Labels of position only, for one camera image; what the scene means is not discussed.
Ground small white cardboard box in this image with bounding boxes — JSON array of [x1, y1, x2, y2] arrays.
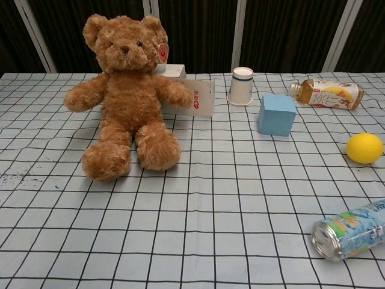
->
[[153, 63, 186, 81]]

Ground yellow ball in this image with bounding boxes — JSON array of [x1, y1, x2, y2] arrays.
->
[[346, 132, 384, 164]]

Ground brown plush teddy bear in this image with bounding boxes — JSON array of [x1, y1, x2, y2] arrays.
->
[[63, 13, 194, 182]]

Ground tea bottle with yellow label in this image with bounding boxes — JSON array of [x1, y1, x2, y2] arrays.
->
[[288, 78, 365, 111]]

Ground light blue drink can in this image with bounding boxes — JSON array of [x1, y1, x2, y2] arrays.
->
[[310, 200, 385, 262]]

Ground blue foam cube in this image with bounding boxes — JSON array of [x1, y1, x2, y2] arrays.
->
[[258, 93, 298, 138]]

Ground blue checked tablecloth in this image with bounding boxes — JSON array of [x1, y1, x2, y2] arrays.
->
[[0, 72, 385, 289]]

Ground red paper hang tag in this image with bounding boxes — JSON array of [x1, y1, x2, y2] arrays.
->
[[157, 42, 170, 65]]

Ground white carton with red logo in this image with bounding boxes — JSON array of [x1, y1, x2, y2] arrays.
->
[[161, 78, 215, 119]]

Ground white paper cup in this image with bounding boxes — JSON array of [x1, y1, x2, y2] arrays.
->
[[227, 66, 254, 107]]

